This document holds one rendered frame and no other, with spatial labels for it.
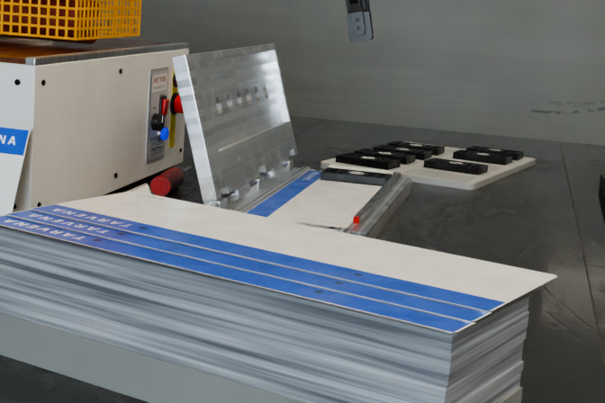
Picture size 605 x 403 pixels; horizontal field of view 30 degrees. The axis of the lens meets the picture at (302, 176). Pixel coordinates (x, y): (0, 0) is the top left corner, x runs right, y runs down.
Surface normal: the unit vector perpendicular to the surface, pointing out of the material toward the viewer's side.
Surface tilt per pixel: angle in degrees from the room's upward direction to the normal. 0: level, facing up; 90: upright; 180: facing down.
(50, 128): 90
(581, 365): 0
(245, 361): 90
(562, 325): 0
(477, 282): 0
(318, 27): 90
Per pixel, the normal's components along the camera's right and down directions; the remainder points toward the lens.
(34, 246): -0.53, 0.10
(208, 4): -0.20, 0.15
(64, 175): 0.97, 0.11
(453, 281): 0.07, -0.98
